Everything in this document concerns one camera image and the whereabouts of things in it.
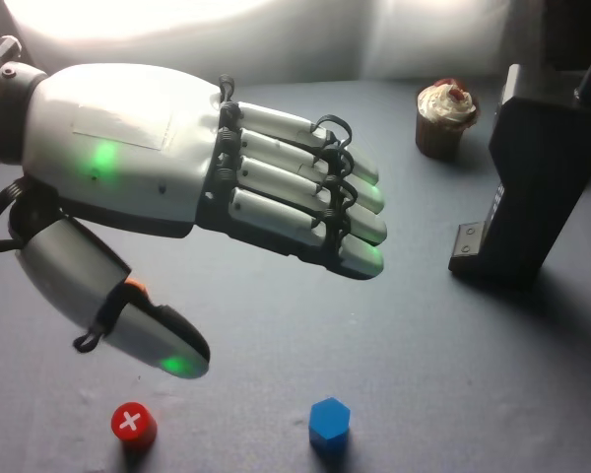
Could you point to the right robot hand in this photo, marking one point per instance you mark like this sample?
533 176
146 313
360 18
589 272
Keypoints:
576 29

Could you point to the blue hexagonal block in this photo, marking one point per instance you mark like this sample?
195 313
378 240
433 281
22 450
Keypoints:
329 424

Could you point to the black phone-shaped device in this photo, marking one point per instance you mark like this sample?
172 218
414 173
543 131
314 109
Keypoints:
537 187

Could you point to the orange triangular block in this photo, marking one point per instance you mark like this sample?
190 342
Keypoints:
137 285

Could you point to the white backdrop cloth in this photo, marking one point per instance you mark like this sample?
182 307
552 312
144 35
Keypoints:
325 39

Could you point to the red cylinder block white cross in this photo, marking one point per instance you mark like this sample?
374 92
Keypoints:
130 424

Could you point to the toy cupcake with white frosting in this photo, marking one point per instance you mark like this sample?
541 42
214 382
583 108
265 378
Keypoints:
443 123

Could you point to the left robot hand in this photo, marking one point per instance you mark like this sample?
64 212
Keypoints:
128 123

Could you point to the grey table cloth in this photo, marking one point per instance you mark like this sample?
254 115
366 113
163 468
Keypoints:
285 345

